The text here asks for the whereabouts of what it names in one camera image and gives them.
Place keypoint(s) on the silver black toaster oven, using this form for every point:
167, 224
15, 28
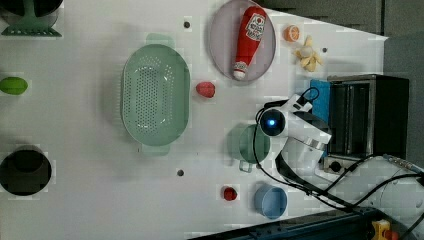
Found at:
367, 114

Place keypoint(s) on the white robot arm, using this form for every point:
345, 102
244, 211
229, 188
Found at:
298, 142

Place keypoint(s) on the red strawberry toy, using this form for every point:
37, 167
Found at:
206, 89

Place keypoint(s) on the green measuring cup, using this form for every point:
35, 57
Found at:
247, 144

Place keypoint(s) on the green oval colander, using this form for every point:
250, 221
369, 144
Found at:
155, 95

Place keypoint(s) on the small red tomato toy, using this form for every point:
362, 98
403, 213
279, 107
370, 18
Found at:
230, 194

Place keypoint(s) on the grey round plate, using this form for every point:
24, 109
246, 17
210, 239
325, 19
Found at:
223, 36

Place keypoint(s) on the blue plastic cup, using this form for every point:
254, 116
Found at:
270, 201

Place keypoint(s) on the red plush ketchup bottle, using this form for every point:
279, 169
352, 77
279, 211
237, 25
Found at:
250, 34

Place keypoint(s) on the peeled banana toy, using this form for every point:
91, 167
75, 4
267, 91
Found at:
307, 56

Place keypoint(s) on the orange slice toy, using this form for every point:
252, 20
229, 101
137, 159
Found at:
291, 33

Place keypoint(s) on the green lime toy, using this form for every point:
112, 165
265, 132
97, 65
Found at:
13, 85

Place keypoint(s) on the green spatula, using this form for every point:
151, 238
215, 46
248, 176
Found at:
30, 18

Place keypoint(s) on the blue metal table frame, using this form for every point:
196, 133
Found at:
329, 225

